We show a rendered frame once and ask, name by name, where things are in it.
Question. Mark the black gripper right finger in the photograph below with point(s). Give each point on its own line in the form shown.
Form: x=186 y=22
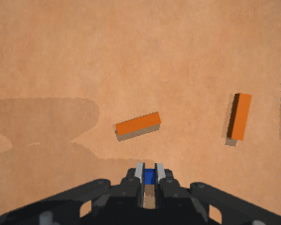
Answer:
x=180 y=210

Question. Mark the orange rod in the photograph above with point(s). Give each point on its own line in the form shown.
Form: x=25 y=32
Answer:
x=238 y=118
x=138 y=123

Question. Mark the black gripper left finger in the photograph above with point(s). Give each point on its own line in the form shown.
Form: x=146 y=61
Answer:
x=111 y=205

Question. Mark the small blue block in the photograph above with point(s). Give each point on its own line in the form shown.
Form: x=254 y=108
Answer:
x=149 y=177

